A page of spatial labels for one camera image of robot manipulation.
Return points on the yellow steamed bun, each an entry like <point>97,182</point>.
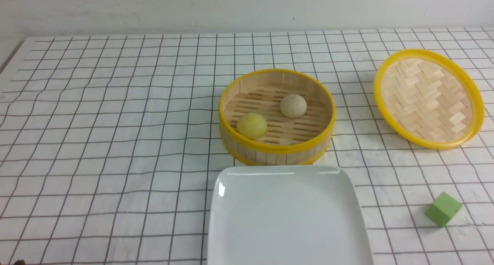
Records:
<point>252,126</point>

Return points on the beige steamed bun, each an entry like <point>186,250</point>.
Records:
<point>293,106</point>

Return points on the white square plate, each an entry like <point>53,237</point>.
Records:
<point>286,215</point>

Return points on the yellow-rimmed bamboo steamer basket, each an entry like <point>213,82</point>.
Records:
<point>287,141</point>

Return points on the white checkered tablecloth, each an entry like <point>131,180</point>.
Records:
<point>110,145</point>

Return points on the yellow-rimmed woven steamer lid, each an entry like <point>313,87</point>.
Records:
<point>428,99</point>

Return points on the green cube block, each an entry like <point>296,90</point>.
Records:
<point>442,209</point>

